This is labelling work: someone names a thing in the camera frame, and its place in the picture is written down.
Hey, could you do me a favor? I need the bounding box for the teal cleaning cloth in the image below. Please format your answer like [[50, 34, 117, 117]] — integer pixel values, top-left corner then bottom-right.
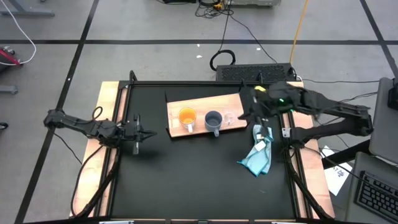
[[236, 124, 274, 177]]

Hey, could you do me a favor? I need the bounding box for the grey side desk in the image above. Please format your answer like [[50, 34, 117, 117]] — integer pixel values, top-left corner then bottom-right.
[[345, 151, 398, 224]]

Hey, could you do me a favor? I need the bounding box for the black computer tower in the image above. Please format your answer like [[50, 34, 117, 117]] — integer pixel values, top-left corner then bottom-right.
[[215, 63, 296, 83]]

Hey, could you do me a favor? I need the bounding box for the orange mug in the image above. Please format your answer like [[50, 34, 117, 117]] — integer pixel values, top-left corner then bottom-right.
[[178, 107, 198, 134]]

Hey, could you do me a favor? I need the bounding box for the black frame brace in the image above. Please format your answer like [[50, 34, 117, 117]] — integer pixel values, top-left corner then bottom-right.
[[77, 146, 121, 218], [283, 146, 336, 220]]

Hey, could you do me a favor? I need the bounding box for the thin black cable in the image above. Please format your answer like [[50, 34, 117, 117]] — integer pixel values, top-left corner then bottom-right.
[[228, 14, 278, 64]]

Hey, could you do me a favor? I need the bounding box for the black coiled cable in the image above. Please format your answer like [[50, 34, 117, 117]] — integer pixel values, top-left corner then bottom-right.
[[209, 6, 236, 72]]

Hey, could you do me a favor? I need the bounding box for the red tool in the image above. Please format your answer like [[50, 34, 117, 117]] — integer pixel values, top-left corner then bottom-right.
[[0, 45, 23, 67]]

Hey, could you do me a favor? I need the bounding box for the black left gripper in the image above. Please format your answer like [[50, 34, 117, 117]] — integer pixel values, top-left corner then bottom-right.
[[116, 113, 158, 156]]

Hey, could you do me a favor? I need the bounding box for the wooden cutting board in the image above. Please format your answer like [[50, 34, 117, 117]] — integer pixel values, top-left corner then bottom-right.
[[164, 81, 261, 139]]

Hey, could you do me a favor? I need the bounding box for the grey metal table foot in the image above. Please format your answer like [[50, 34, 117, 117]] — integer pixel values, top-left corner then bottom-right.
[[0, 0, 56, 18], [0, 85, 18, 95]]

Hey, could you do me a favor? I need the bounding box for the small clear glass cup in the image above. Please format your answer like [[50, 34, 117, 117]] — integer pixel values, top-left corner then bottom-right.
[[223, 111, 237, 126]]

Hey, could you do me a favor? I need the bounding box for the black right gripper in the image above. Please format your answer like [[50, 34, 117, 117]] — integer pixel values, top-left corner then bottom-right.
[[238, 81, 301, 139]]

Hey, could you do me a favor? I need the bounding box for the large grey ceramic mug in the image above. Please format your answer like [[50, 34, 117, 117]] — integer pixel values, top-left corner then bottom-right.
[[204, 110, 224, 138]]

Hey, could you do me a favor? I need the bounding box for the black aluminium table frame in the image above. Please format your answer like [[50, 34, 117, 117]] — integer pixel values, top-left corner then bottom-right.
[[99, 70, 312, 224]]

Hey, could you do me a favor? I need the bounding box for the yellow cable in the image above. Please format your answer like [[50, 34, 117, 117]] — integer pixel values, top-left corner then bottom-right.
[[289, 0, 309, 65]]

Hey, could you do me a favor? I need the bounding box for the tangled black cable bundle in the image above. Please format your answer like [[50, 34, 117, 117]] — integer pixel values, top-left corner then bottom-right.
[[195, 0, 234, 19]]

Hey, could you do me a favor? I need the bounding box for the grey equipment box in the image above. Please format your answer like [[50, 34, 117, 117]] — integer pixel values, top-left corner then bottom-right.
[[231, 0, 282, 7]]

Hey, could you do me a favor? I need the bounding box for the white cable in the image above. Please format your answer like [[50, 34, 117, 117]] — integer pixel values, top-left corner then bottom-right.
[[0, 0, 37, 66]]

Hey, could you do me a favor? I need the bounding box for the black keyboard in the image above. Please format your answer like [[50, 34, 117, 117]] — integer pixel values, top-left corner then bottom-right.
[[354, 170, 398, 223]]

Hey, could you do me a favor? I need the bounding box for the black device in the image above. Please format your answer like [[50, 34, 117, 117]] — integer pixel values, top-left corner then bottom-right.
[[387, 77, 398, 110]]

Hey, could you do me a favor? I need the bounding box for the grey rounded panel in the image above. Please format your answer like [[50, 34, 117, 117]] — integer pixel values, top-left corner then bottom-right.
[[369, 77, 398, 166]]

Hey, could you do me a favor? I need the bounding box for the white paper sheet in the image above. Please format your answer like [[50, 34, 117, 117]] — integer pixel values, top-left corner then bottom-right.
[[320, 145, 354, 197]]

